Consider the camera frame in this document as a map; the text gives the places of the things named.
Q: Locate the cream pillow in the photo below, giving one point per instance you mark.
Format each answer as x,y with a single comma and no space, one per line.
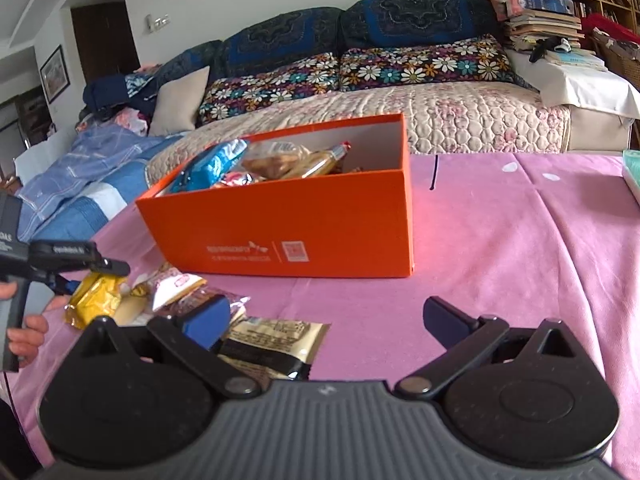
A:
177,104

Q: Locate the white pink snack packet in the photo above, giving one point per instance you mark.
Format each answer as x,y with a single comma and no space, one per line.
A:
166,286

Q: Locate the right floral cushion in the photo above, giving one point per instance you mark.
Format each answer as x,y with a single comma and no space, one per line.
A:
475,60

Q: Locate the person's left hand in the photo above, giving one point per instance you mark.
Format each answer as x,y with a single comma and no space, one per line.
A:
24,343

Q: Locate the stack of books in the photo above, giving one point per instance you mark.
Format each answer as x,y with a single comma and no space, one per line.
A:
542,26

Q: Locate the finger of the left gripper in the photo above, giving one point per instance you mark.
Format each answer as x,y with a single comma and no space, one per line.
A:
62,286
112,267

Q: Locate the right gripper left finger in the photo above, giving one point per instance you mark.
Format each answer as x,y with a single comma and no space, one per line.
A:
189,346

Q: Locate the clear bag of pastries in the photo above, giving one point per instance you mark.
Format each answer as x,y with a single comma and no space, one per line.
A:
271,160

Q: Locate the orange cardboard box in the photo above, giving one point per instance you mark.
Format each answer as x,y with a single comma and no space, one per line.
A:
356,224

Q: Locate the blue snack packet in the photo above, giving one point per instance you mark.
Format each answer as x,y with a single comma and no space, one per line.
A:
209,167

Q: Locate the floral cushion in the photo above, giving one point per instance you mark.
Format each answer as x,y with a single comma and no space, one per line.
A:
234,96
475,60

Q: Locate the gold black snack packet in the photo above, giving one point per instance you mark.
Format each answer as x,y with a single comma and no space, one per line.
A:
268,349

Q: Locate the yellow snack packet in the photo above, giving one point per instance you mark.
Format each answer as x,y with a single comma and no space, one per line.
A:
96,296

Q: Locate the teal tissue pack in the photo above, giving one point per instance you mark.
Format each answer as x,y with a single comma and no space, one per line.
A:
631,171

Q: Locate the dark blue sofa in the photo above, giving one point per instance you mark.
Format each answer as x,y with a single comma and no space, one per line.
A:
292,36

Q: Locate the framed wall picture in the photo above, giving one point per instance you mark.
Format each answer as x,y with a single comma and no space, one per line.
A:
54,75

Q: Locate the blue striped blanket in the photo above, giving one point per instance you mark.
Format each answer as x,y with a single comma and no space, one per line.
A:
101,174

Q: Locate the left floral cushion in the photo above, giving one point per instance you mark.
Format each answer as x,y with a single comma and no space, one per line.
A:
234,96

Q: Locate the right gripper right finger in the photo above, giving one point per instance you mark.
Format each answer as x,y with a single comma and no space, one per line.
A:
468,341

